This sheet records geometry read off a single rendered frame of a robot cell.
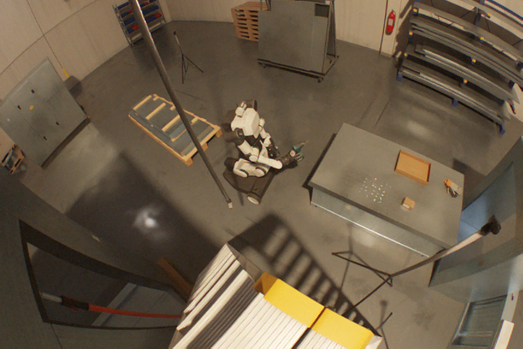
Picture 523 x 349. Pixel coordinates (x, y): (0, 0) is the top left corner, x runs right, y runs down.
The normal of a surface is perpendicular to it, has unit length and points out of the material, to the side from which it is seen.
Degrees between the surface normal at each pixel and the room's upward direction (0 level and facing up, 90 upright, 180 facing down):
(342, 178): 0
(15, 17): 90
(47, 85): 90
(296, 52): 78
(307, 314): 0
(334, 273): 0
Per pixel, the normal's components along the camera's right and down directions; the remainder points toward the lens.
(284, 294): -0.13, -0.61
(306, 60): -0.57, 0.55
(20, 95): 0.79, 0.41
